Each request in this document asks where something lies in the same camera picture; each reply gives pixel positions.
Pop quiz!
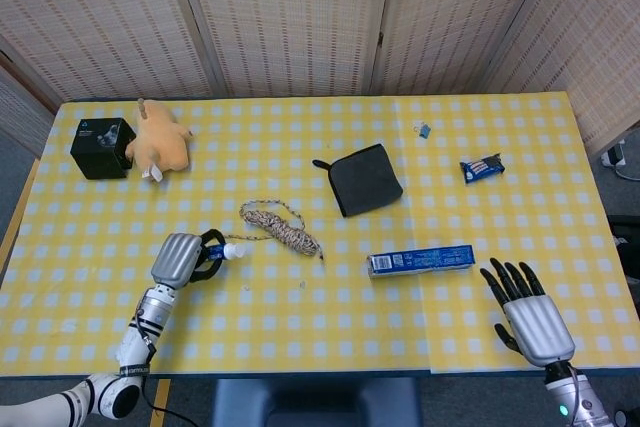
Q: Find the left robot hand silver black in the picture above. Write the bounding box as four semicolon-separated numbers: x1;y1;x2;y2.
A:
150;229;226;291

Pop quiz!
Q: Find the white power adapter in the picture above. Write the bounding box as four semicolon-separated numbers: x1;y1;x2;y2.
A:
601;139;629;168

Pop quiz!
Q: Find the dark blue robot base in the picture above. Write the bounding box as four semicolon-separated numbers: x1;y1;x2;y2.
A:
209;376;424;427

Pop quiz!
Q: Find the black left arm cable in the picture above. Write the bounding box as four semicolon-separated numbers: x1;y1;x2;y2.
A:
130;310;214;427

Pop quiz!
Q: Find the blue white toothpaste tube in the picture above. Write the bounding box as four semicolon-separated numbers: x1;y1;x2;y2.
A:
207;242;247;261

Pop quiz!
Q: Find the woven bamboo screen panel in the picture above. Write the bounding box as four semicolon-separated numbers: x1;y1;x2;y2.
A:
0;0;224;103
169;0;401;98
372;0;569;96
0;49;59;158
487;0;640;156

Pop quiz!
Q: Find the black cardboard box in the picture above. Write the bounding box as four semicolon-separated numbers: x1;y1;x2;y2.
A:
69;117;138;181

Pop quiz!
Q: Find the blue toothpaste carton box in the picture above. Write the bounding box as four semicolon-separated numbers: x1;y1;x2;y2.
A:
366;244;476;279

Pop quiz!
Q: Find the dark grey folded cloth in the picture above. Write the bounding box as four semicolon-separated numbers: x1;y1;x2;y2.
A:
312;143;405;219

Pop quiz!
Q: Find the braided speckled rope bundle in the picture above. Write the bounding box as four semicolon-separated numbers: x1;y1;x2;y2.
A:
222;199;325;262

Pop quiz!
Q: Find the yellow white checked tablecloth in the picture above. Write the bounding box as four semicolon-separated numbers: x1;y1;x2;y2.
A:
0;91;640;378

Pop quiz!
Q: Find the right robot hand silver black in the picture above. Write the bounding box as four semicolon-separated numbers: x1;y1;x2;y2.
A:
479;257;576;367

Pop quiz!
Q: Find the blue snack packet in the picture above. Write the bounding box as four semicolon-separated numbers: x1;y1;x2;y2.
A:
459;151;505;185

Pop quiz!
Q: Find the orange plush toy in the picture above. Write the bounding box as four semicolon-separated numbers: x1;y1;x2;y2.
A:
124;98;195;183

